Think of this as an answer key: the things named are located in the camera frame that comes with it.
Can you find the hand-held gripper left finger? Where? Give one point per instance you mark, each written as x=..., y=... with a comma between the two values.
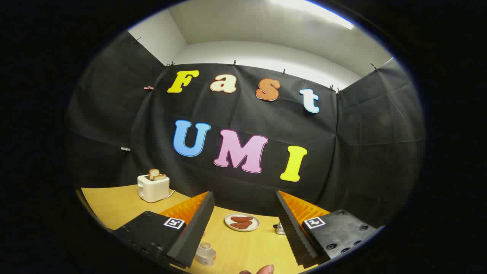
x=192, y=232

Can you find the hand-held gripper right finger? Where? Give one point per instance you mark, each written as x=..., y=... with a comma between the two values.
x=295, y=236

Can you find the clear juice bottle white label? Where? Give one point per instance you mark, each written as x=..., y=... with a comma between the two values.
x=206, y=255

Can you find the white round plate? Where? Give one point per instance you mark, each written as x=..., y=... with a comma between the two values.
x=255, y=225

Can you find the red meat piece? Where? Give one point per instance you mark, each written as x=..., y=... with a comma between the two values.
x=241, y=219
x=241, y=225

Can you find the cream toaster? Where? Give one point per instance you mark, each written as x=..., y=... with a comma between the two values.
x=152, y=189

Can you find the toast slice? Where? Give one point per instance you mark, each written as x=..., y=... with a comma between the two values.
x=153, y=173
x=159, y=177

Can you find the wooden table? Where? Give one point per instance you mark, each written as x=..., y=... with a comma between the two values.
x=114, y=205

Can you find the black backdrop cloth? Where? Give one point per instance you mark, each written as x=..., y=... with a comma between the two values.
x=243, y=114

